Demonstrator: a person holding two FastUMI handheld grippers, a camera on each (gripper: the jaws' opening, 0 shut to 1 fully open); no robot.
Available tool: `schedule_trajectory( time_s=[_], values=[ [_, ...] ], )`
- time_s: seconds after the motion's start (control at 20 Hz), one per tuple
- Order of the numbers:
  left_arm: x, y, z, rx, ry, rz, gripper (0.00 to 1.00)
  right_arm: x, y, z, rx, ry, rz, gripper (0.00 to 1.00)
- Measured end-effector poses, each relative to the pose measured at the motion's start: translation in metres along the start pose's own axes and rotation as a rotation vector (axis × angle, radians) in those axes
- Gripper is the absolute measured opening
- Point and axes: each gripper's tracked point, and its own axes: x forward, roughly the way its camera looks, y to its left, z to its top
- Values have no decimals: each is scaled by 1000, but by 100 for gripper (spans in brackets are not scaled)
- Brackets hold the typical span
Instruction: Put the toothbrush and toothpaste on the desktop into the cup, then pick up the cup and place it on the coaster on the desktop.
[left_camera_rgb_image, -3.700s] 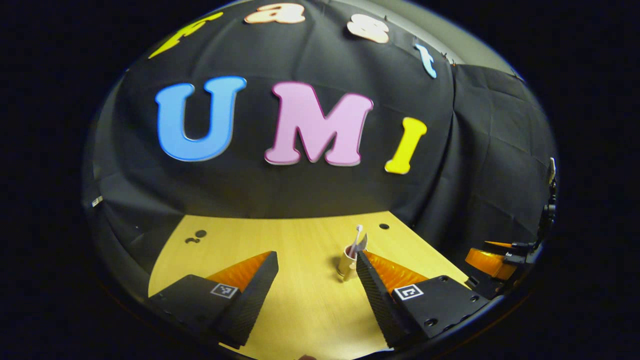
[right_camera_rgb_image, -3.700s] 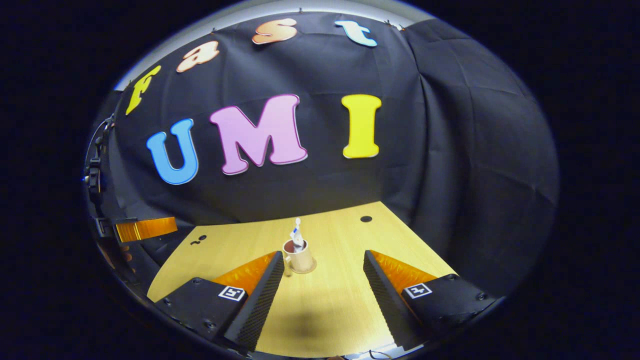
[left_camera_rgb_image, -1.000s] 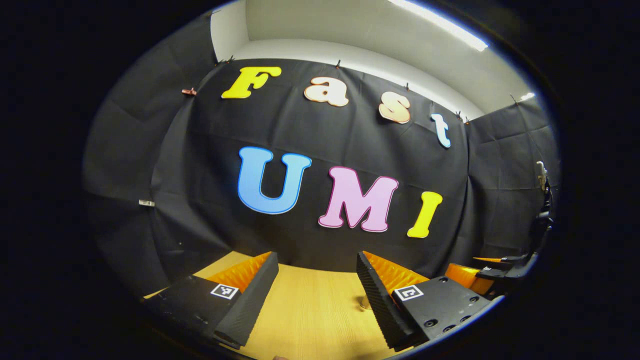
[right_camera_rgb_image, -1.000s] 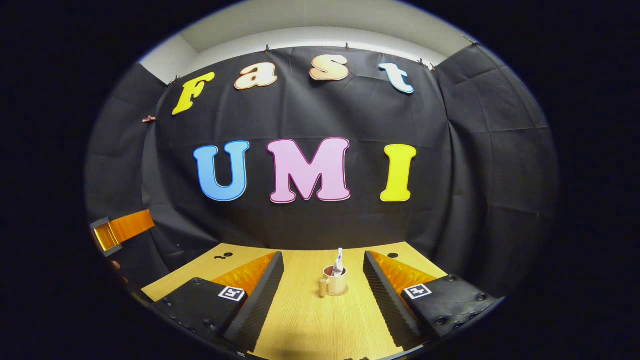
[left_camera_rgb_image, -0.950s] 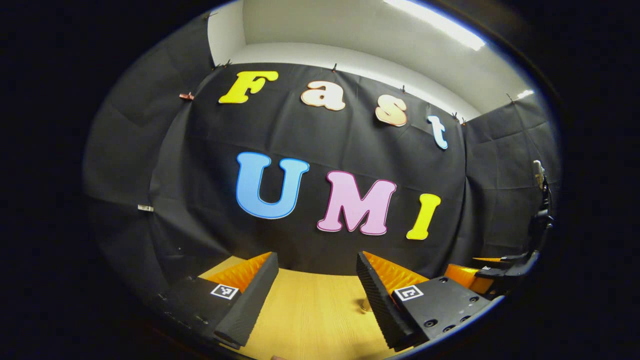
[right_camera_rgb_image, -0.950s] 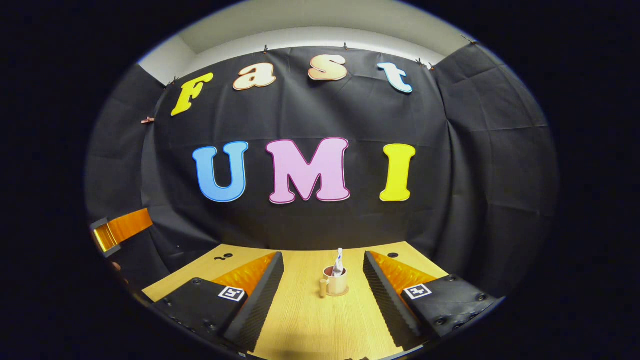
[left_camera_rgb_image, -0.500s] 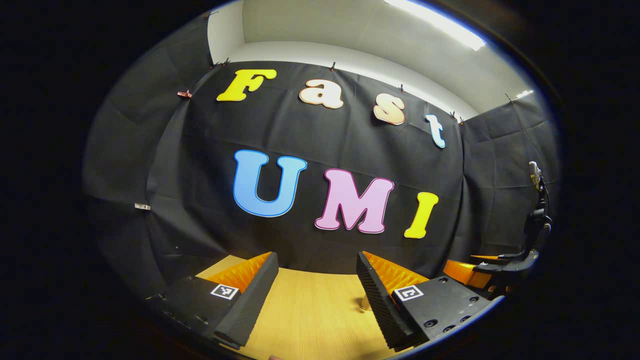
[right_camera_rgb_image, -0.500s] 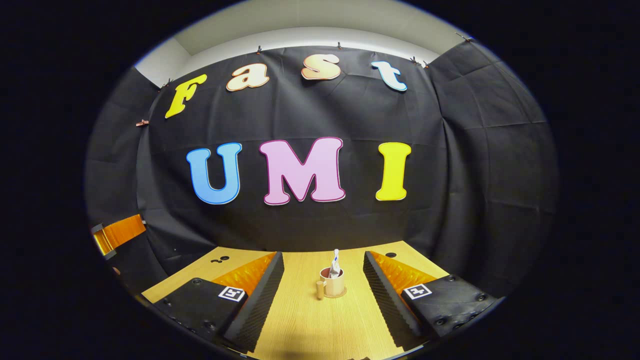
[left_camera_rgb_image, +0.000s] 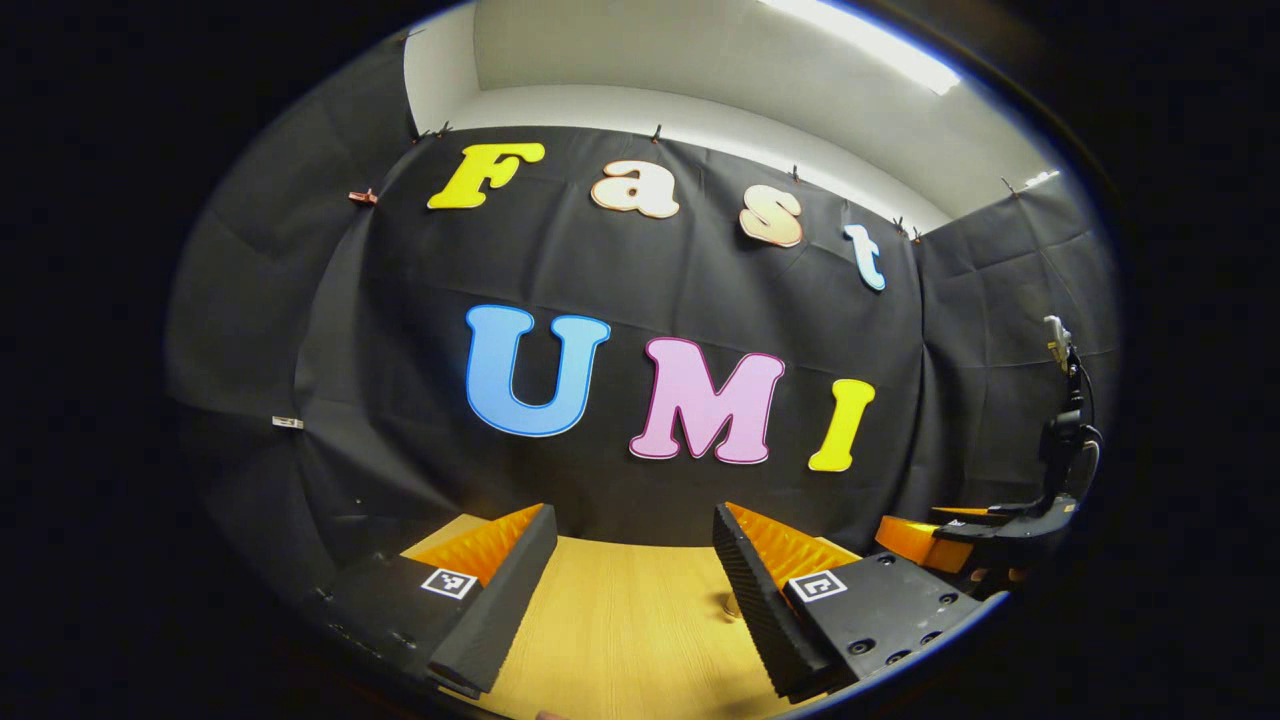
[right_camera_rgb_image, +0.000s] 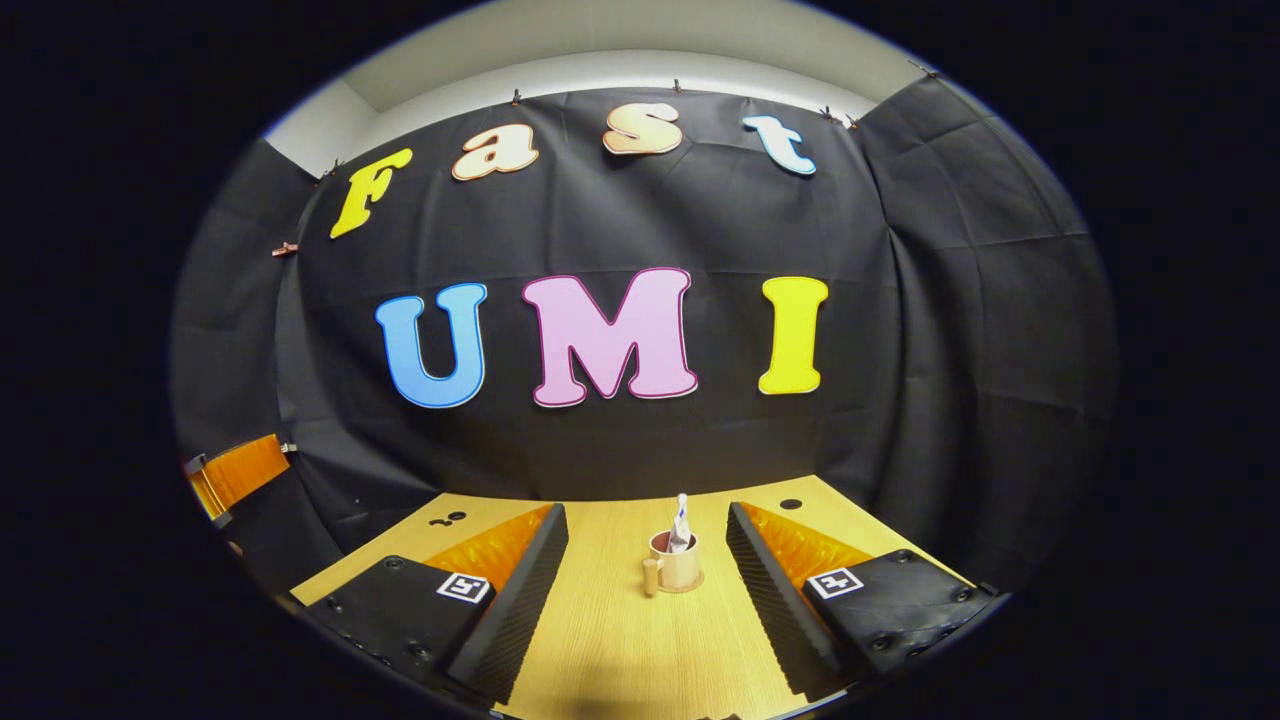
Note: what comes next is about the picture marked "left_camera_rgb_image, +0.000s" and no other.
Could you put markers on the silver cloth clip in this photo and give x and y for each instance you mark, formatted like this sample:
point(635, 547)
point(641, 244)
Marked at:
point(287, 422)

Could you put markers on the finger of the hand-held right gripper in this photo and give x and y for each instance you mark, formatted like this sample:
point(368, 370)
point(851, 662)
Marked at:
point(910, 540)
point(1020, 520)

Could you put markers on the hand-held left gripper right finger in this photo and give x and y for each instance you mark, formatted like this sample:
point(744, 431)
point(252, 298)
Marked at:
point(760, 610)

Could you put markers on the red cloth clip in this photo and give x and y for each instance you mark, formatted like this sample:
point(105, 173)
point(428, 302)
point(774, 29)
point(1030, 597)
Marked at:
point(362, 197)

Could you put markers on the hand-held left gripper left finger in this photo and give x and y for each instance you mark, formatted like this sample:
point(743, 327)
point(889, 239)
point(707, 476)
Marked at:
point(500, 620)

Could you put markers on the wooden desktop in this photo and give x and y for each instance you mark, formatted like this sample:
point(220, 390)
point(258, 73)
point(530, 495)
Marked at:
point(620, 620)

